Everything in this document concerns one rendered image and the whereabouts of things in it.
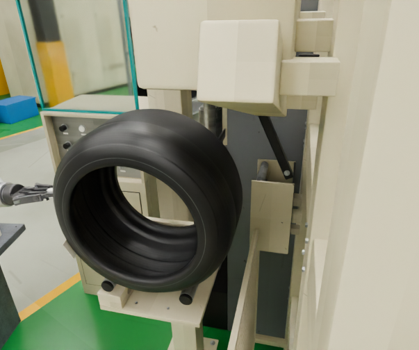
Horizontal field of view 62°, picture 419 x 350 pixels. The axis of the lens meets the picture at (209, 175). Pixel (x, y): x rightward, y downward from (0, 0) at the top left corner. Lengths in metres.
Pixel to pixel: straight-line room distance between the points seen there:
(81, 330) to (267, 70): 2.18
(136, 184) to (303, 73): 1.50
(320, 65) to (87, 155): 0.68
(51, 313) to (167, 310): 1.40
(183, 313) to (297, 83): 0.95
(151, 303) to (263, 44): 1.07
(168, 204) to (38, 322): 1.41
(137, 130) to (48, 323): 1.81
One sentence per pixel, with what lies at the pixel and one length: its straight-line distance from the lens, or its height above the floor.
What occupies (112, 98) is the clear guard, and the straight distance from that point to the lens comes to 1.83.
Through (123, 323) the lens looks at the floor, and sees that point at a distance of 2.40.
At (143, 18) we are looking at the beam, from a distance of 0.59.
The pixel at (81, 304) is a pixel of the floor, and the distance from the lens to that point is 2.60.
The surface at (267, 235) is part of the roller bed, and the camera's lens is 1.35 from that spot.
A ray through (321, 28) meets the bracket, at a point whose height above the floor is 1.72.
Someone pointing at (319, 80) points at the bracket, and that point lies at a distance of 0.53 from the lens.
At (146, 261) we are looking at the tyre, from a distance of 1.35.
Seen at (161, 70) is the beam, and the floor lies 1.67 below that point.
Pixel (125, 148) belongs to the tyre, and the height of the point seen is 1.43.
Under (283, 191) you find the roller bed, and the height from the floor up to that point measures 1.17.
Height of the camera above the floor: 1.76
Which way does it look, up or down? 26 degrees down
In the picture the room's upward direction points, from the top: 2 degrees counter-clockwise
